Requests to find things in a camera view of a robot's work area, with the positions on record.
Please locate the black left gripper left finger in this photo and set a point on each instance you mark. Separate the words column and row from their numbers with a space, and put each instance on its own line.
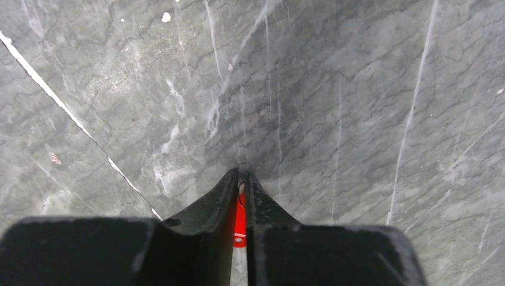
column 192, row 247

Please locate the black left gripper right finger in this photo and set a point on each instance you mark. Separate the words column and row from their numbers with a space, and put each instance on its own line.
column 283, row 251

